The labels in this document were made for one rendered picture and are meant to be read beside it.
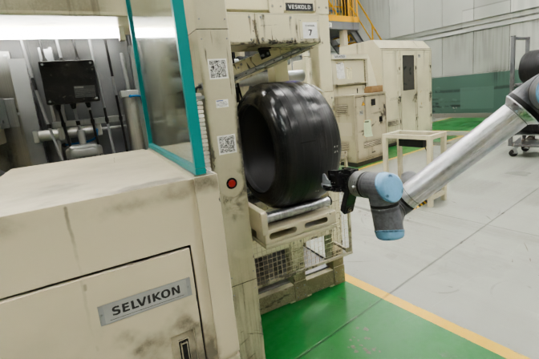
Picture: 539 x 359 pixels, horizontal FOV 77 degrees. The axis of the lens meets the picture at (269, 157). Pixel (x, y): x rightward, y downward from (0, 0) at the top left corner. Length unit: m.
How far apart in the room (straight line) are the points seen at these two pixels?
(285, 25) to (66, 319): 1.52
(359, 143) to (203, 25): 4.99
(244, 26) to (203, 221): 1.22
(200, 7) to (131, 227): 0.94
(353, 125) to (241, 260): 4.75
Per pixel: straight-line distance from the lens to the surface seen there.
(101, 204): 0.60
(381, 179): 1.10
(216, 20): 1.38
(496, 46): 12.98
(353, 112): 5.99
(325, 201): 1.54
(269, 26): 1.77
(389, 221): 1.14
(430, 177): 1.23
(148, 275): 0.64
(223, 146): 1.35
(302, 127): 1.30
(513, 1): 12.97
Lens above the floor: 1.40
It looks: 10 degrees down
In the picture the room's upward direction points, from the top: 6 degrees counter-clockwise
